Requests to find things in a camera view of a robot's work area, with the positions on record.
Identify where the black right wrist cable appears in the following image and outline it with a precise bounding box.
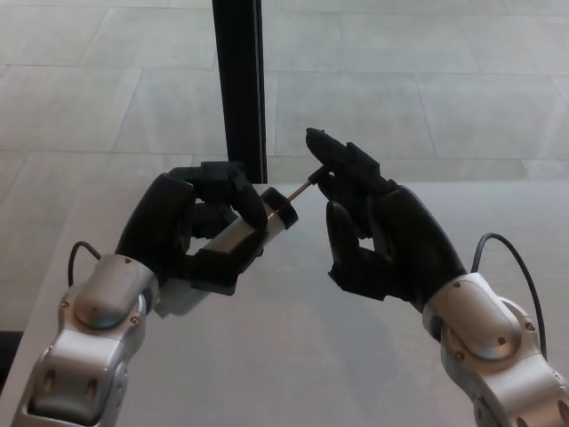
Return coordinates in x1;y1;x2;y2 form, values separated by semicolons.
471;232;548;352

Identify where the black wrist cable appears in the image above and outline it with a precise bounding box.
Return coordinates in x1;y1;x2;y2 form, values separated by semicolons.
68;241;102;288
471;232;548;352

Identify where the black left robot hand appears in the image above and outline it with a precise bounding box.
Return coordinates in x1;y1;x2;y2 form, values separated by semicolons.
116;160;276;297

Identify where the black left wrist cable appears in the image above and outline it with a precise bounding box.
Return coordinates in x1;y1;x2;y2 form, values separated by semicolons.
68;241;102;288

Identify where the white air pump black handle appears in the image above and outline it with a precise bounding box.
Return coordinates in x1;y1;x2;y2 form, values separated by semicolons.
154;167;328;319

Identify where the black vertical frame post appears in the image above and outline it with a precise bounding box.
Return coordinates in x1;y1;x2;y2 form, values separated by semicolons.
211;0;268;184

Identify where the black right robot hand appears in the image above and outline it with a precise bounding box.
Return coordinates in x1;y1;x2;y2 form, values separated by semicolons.
305;127;468;316

